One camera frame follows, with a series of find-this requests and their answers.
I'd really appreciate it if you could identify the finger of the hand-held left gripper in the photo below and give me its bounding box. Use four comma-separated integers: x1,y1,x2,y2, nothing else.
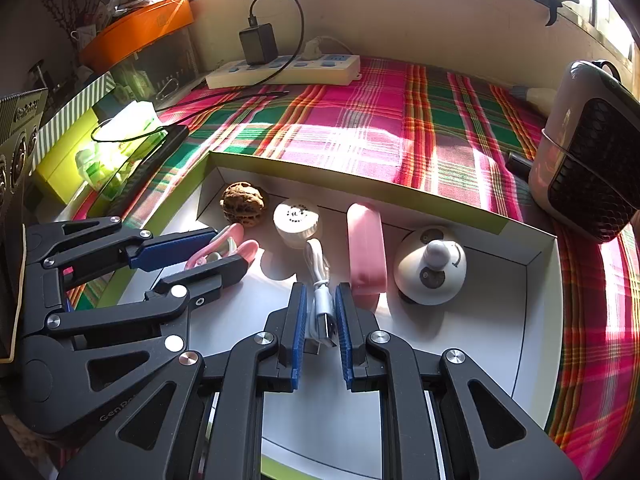
44,254,250,343
24,216,219,333

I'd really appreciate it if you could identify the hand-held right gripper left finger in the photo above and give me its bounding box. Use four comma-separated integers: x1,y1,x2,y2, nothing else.
57,282,307,480

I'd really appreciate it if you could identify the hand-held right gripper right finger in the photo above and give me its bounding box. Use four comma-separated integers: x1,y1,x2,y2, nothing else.
334,282,583,480

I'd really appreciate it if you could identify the white USB cable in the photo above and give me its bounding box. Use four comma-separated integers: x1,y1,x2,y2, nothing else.
304,238,338,356

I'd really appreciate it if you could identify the pink clip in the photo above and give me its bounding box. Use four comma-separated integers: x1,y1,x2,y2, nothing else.
184,223,260,273

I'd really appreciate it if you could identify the brown walnut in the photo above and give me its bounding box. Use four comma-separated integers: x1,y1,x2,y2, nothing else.
220,181,266,226

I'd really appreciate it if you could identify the pink case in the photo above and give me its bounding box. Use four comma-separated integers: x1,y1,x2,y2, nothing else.
346,203,388,296

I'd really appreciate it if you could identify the small white-lidded jar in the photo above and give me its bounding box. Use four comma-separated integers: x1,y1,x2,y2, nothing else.
272,199,322,248

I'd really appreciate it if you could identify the white round panda device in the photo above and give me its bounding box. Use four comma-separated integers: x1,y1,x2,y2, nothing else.
393,225,467,306

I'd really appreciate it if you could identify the green white cardboard box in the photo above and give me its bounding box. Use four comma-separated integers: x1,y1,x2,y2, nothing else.
97,150,571,480

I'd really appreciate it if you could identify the black smartphone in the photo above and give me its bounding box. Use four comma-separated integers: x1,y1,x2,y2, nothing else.
107,125,191,216

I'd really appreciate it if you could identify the yellow-green box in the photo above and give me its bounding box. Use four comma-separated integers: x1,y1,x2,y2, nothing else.
32,107,116,206

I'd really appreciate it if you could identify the white green tissue pack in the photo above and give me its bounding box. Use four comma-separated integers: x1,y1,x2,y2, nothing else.
75,101,168,196

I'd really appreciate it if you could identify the green white striped box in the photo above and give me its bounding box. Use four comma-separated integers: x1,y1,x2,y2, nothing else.
30,71,117,161

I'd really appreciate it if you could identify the dark printed carton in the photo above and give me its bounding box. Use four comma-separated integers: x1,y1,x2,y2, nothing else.
0,87,48,366

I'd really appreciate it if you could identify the clear plastic container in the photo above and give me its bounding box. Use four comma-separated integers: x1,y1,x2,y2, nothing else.
110,27,203,106

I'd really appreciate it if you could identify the white power strip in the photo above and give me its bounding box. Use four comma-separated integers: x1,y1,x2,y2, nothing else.
205,54,362,90

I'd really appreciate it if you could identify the orange tray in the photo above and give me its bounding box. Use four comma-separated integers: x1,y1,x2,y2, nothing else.
80,0,195,73

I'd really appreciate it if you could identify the black charger adapter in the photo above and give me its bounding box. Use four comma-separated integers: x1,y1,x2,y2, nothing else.
239,22,279,65

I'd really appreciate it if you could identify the white plug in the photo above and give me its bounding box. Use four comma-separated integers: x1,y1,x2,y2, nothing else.
301,35,361,61

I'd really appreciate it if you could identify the small black object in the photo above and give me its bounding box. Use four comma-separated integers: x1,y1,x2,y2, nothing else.
505,150,538,176

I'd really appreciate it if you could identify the small white heater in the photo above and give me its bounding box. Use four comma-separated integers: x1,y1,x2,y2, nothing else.
528,60,640,245

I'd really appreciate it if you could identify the black window hook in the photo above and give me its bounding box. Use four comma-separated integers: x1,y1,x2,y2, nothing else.
542,0,581,27

